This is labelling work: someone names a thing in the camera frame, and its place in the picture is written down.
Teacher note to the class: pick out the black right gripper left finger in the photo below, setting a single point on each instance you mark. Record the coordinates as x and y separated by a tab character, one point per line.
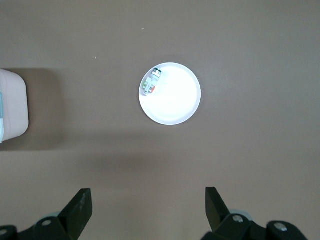
72	215

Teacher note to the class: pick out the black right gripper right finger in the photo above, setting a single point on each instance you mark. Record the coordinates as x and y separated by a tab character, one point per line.
220	217

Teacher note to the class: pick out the white lidded storage box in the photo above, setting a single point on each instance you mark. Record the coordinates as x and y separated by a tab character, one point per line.
12	107

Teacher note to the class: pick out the pink plate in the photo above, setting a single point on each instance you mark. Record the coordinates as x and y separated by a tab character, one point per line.
177	100

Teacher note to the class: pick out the green and white switch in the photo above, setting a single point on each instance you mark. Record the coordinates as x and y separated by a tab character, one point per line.
151	82

